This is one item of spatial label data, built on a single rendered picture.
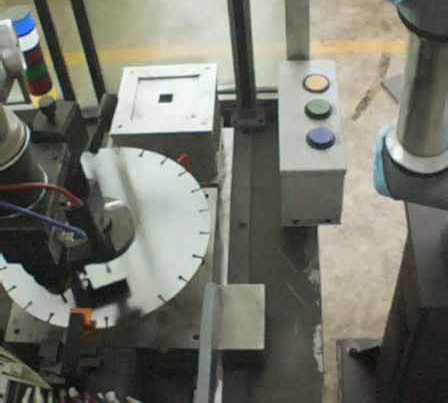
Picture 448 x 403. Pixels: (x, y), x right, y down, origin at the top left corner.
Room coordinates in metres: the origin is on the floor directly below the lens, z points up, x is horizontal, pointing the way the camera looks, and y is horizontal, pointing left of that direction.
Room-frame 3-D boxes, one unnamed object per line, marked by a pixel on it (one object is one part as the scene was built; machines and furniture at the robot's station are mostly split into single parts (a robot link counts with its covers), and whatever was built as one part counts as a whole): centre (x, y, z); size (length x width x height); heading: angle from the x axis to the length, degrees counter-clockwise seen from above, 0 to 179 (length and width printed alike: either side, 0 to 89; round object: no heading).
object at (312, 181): (0.86, -0.16, 0.82); 0.28 x 0.11 x 0.15; 172
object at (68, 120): (0.54, 0.18, 1.17); 0.06 x 0.05 x 0.20; 163
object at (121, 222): (0.62, 0.19, 0.96); 0.11 x 0.11 x 0.03
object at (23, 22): (0.90, 0.29, 1.14); 0.05 x 0.04 x 0.03; 82
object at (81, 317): (0.42, 0.22, 0.95); 0.10 x 0.03 x 0.07; 172
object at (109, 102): (0.57, 0.14, 1.21); 0.08 x 0.06 x 0.03; 172
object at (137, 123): (0.94, 0.09, 0.82); 0.18 x 0.18 x 0.15; 82
